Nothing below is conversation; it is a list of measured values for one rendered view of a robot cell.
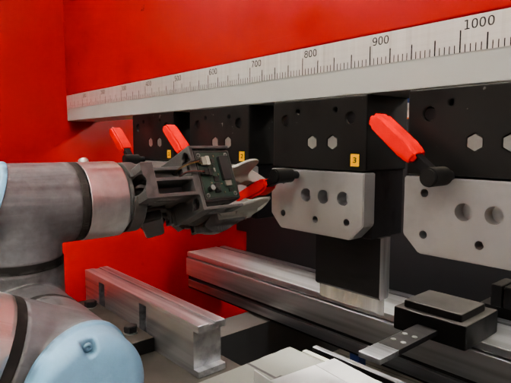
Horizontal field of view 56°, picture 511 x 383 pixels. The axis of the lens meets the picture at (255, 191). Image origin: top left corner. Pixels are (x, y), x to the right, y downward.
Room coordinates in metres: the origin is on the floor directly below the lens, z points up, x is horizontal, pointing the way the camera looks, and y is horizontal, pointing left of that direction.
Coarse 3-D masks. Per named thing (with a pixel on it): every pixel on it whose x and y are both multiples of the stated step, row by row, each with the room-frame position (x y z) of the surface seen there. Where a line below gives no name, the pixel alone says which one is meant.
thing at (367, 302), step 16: (320, 240) 0.62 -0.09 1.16; (336, 240) 0.60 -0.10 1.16; (352, 240) 0.58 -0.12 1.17; (368, 240) 0.57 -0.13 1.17; (384, 240) 0.56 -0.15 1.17; (320, 256) 0.62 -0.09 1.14; (336, 256) 0.60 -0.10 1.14; (352, 256) 0.58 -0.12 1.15; (368, 256) 0.57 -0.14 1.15; (384, 256) 0.56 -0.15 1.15; (320, 272) 0.62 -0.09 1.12; (336, 272) 0.60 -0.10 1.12; (352, 272) 0.58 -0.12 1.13; (368, 272) 0.57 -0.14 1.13; (384, 272) 0.56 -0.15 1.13; (320, 288) 0.63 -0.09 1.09; (336, 288) 0.61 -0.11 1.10; (352, 288) 0.58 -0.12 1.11; (368, 288) 0.57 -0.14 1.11; (384, 288) 0.56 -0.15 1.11; (352, 304) 0.59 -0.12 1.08; (368, 304) 0.58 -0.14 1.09
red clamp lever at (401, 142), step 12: (372, 120) 0.48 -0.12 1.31; (384, 120) 0.47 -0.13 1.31; (384, 132) 0.47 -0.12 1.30; (396, 132) 0.46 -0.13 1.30; (396, 144) 0.46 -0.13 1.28; (408, 144) 0.45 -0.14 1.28; (408, 156) 0.45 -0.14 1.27; (420, 156) 0.45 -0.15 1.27; (420, 168) 0.45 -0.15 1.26; (432, 168) 0.43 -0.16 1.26; (444, 168) 0.44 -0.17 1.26; (420, 180) 0.44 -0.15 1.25; (432, 180) 0.43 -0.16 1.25; (444, 180) 0.43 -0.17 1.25
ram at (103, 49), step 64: (64, 0) 1.20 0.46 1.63; (128, 0) 0.95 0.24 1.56; (192, 0) 0.79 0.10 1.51; (256, 0) 0.67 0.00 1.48; (320, 0) 0.59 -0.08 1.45; (384, 0) 0.52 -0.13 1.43; (448, 0) 0.47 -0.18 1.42; (128, 64) 0.96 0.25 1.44; (192, 64) 0.79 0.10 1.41; (384, 64) 0.52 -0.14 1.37; (448, 64) 0.47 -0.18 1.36
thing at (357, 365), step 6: (318, 348) 0.65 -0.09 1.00; (318, 354) 0.65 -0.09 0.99; (324, 354) 0.64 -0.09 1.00; (330, 354) 0.63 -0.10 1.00; (336, 354) 0.63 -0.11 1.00; (342, 360) 0.61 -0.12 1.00; (348, 360) 0.61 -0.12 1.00; (354, 366) 0.60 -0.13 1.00; (360, 366) 0.59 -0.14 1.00; (366, 366) 0.59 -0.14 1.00; (366, 372) 0.59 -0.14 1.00; (372, 372) 0.58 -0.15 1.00; (378, 372) 0.58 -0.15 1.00; (378, 378) 0.57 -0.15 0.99; (384, 378) 0.56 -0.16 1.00; (390, 378) 0.56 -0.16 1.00; (396, 378) 0.56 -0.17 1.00
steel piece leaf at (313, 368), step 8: (312, 368) 0.58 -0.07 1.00; (320, 368) 0.58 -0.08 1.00; (256, 376) 0.53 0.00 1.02; (264, 376) 0.52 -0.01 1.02; (288, 376) 0.56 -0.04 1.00; (296, 376) 0.56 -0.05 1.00; (304, 376) 0.56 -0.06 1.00; (312, 376) 0.56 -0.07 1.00; (320, 376) 0.56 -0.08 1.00; (328, 376) 0.56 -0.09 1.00
